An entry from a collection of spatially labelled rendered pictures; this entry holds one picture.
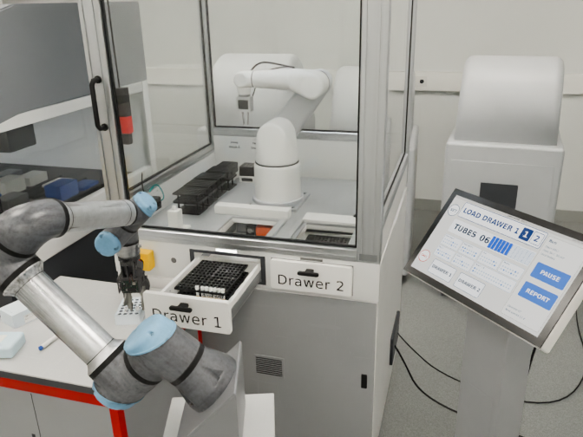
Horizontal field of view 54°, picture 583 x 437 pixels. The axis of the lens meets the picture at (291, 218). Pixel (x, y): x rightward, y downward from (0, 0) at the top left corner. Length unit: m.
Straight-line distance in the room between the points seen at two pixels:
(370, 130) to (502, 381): 0.85
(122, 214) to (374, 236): 0.80
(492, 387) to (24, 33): 2.02
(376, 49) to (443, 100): 3.24
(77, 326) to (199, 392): 0.33
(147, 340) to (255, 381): 1.02
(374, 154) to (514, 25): 3.22
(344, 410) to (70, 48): 1.82
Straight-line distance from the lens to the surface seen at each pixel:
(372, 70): 1.75
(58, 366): 1.90
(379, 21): 1.73
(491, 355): 1.85
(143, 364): 1.38
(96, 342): 1.45
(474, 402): 1.99
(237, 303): 1.85
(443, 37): 4.90
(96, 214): 1.55
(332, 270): 1.94
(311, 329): 2.09
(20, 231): 1.42
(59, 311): 1.46
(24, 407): 2.02
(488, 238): 1.74
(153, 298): 1.84
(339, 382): 2.20
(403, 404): 2.84
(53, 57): 2.52
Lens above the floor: 1.77
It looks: 21 degrees down
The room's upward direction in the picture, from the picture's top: 1 degrees counter-clockwise
